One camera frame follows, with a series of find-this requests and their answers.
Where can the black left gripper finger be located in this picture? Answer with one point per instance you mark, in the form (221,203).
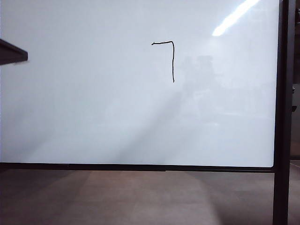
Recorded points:
(11,52)

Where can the black pen holder clip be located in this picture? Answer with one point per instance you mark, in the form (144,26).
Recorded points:
(294,108)

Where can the black handwritten seven mark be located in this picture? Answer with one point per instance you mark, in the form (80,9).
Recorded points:
(173,61)

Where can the black stand locking knob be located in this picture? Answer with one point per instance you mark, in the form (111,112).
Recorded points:
(293,90)

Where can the white whiteboard with black frame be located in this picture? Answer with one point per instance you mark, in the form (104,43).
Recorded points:
(93,105)

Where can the black whiteboard stand post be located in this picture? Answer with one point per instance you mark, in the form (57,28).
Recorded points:
(283,117)

